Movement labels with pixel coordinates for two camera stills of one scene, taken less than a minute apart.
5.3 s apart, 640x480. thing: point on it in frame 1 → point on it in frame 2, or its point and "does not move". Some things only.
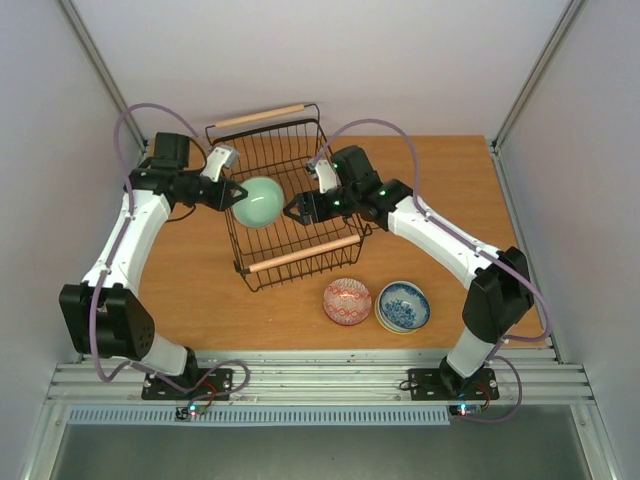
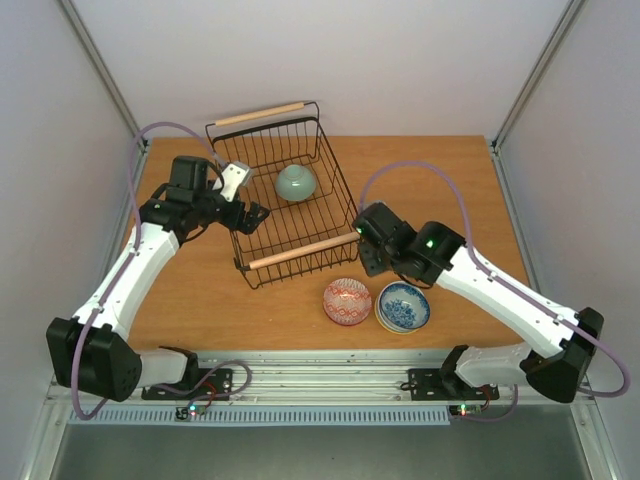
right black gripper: x=310 y=208 → x=373 y=257
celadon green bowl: x=263 y=204 → x=295 y=182
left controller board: x=191 y=410 does not move
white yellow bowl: x=383 y=321 does not move
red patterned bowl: x=347 y=301 does not move
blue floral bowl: x=403 y=305 does not move
